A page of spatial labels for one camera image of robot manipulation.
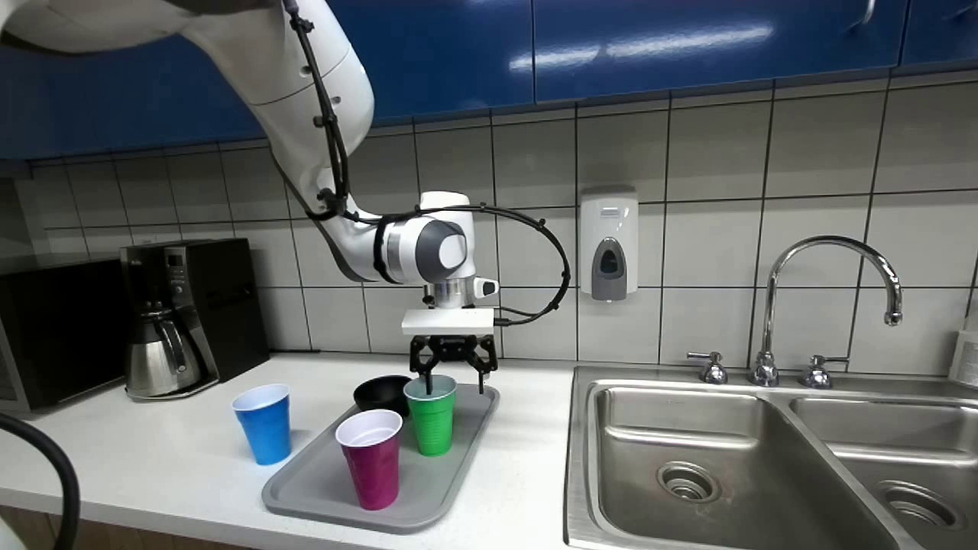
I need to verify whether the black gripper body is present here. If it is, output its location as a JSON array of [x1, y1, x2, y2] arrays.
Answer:
[[406, 334, 500, 377]]

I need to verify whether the green plastic cup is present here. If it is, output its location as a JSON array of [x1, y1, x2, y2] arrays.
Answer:
[[401, 374, 462, 460]]

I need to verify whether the magenta plastic cup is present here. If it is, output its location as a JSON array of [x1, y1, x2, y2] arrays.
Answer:
[[334, 406, 406, 514]]

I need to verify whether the blue plastic cup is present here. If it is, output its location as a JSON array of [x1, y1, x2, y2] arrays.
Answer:
[[231, 383, 295, 468]]

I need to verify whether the grey plastic tray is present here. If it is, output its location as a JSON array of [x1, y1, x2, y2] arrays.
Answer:
[[261, 383, 503, 536]]

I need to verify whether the stainless steel double sink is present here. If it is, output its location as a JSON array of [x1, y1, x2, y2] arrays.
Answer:
[[562, 363, 978, 550]]

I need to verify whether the black silver coffee maker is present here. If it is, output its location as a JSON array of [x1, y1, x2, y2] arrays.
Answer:
[[118, 239, 271, 405]]

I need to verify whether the stainless steel coffee carafe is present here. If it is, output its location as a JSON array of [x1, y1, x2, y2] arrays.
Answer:
[[125, 304, 210, 401]]

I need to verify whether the blue glossy cabinet door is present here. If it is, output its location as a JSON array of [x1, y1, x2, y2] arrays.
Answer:
[[533, 0, 910, 104], [899, 0, 978, 74], [329, 0, 538, 131], [0, 34, 270, 164]]

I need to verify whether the wooden lower cabinet front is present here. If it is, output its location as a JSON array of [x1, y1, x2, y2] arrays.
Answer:
[[17, 504, 239, 550]]

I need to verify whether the black microwave oven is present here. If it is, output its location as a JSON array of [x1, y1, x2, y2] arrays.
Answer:
[[0, 256, 134, 421]]

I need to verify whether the chrome gooseneck faucet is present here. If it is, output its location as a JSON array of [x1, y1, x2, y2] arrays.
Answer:
[[753, 232, 907, 388]]

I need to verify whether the clear plastic soap bottle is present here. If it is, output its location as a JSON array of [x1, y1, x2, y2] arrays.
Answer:
[[945, 330, 978, 390]]

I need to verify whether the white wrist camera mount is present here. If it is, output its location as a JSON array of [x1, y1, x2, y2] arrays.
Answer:
[[401, 304, 499, 342]]

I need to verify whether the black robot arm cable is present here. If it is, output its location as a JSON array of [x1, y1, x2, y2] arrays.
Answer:
[[282, 0, 573, 330]]

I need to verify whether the white wall soap dispenser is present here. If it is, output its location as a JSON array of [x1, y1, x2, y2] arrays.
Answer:
[[577, 192, 642, 304]]

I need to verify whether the chrome faucet handle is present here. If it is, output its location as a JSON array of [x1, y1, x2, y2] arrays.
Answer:
[[685, 348, 729, 388], [801, 353, 849, 390]]

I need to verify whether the thick black hose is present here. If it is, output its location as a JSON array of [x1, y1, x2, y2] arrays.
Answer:
[[0, 411, 81, 550]]

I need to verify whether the silver cabinet door handle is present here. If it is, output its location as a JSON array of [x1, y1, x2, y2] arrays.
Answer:
[[841, 0, 879, 40]]

